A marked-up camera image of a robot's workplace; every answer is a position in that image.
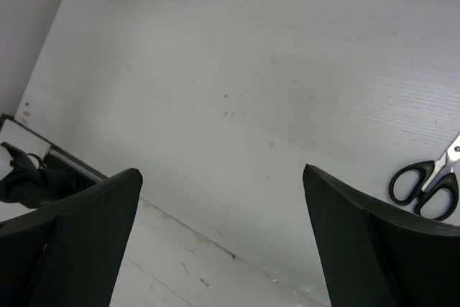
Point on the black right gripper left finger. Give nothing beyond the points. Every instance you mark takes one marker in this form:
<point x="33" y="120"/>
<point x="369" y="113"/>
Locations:
<point x="69" y="252"/>

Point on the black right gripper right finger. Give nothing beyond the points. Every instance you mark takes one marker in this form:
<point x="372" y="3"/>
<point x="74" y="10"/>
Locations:
<point x="374" y="254"/>

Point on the black handled scissors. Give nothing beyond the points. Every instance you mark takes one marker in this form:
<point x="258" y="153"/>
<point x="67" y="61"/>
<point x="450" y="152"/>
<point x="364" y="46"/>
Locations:
<point x="434" y="175"/>

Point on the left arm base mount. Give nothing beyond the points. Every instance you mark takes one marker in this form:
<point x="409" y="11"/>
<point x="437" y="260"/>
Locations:
<point x="63" y="177"/>

